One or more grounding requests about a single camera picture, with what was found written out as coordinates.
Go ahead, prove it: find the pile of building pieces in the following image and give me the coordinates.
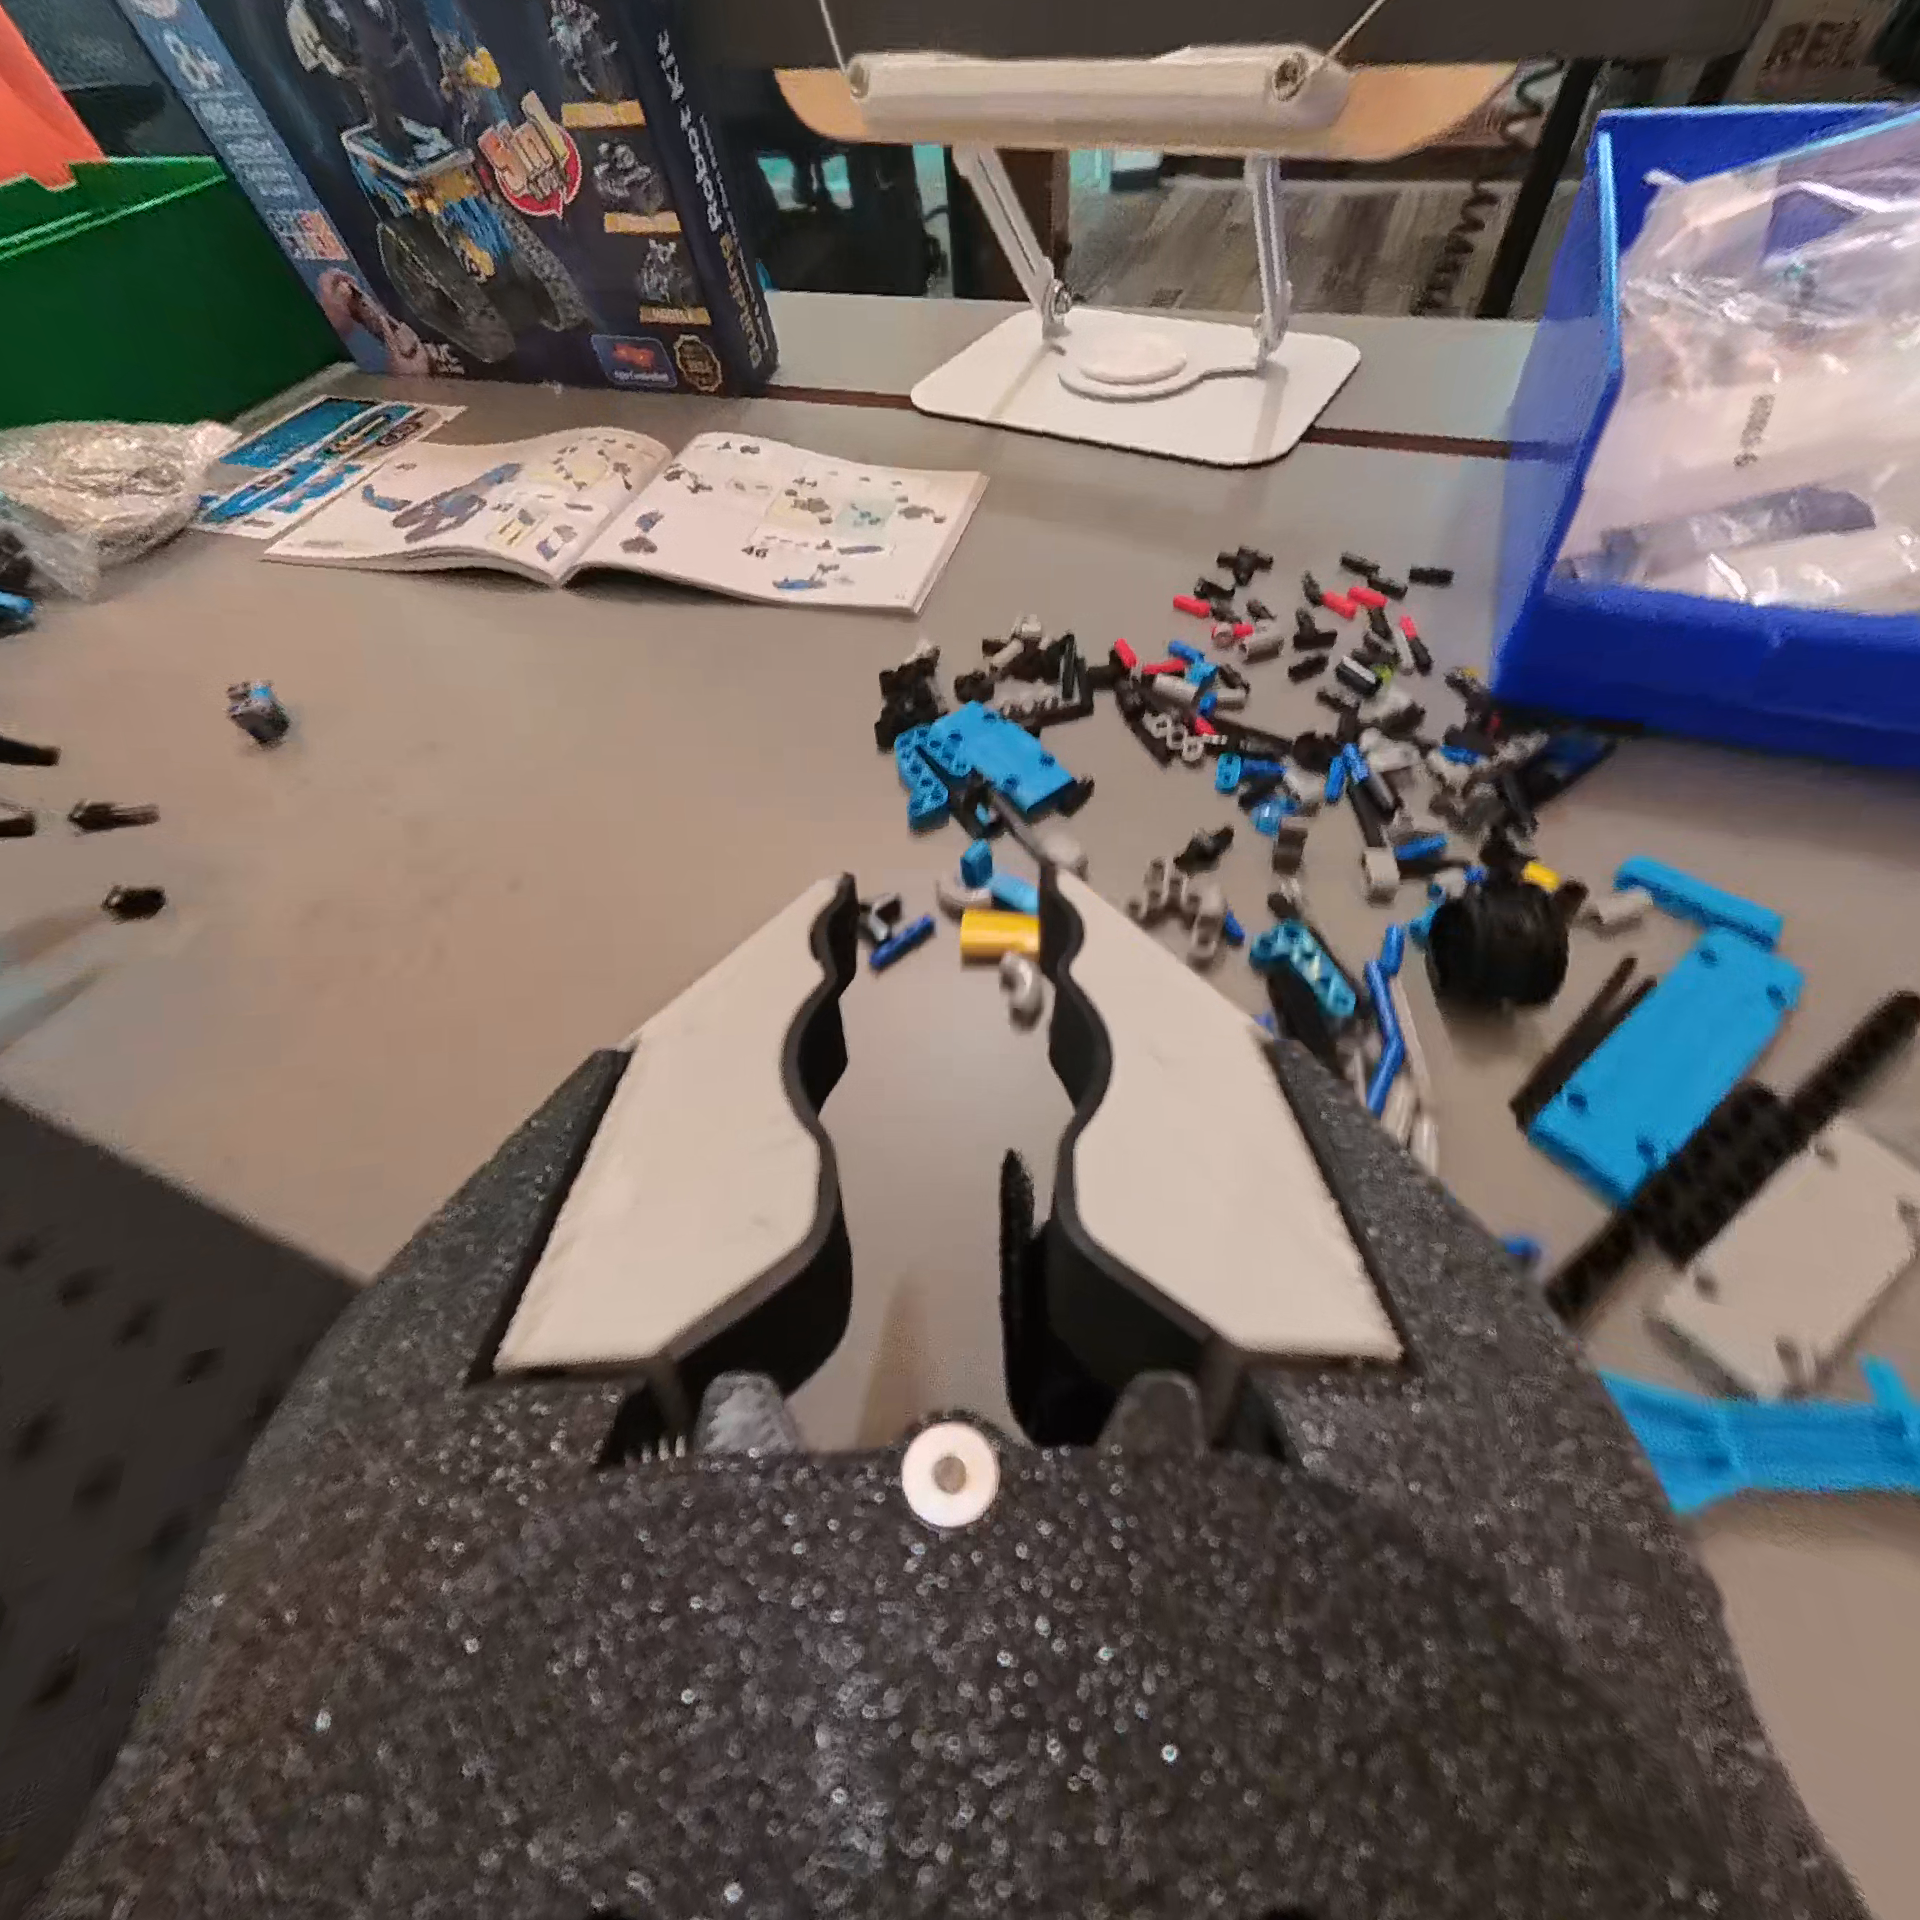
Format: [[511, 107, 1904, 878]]
[[872, 546, 1920, 1518]]

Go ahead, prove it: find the green storage bin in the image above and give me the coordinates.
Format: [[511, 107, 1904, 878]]
[[0, 158, 353, 429]]

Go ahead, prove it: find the blue sticker sheet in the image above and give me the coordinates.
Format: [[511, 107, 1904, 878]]
[[193, 392, 466, 542]]

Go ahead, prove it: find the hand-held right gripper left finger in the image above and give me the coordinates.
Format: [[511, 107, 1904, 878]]
[[492, 872, 858, 1450]]

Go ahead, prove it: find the black toy wheel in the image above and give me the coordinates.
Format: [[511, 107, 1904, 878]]
[[1423, 870, 1573, 1011]]

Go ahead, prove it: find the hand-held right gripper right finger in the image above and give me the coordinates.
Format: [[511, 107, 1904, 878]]
[[1034, 866, 1408, 1434]]

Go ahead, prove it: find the grey desk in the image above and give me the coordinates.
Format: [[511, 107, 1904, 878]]
[[0, 292, 1920, 1920]]

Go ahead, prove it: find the white laptop stand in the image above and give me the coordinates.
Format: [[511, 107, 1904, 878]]
[[772, 0, 1518, 467]]

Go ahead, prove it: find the dark perforated panel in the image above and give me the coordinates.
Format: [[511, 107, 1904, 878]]
[[0, 1095, 361, 1920]]

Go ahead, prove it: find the blue storage bin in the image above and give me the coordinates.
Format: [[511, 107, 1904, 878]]
[[1492, 104, 1920, 771]]

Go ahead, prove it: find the dark blue toy set box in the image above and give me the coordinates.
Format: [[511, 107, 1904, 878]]
[[118, 0, 782, 399]]

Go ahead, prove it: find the clear plastic bag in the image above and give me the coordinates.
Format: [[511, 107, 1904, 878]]
[[0, 421, 242, 602]]

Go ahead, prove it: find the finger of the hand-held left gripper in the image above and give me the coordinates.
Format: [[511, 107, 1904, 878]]
[[0, 928, 106, 1056]]

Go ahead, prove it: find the clear plastic packaging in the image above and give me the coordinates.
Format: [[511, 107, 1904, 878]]
[[1552, 119, 1920, 616]]

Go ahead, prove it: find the blue panel piece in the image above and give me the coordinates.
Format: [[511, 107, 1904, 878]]
[[896, 701, 1096, 834]]

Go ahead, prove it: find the instruction booklet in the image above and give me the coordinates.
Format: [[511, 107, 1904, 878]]
[[262, 428, 992, 616]]

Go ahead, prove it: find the orange felt tote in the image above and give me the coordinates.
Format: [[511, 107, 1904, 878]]
[[0, 0, 110, 189]]

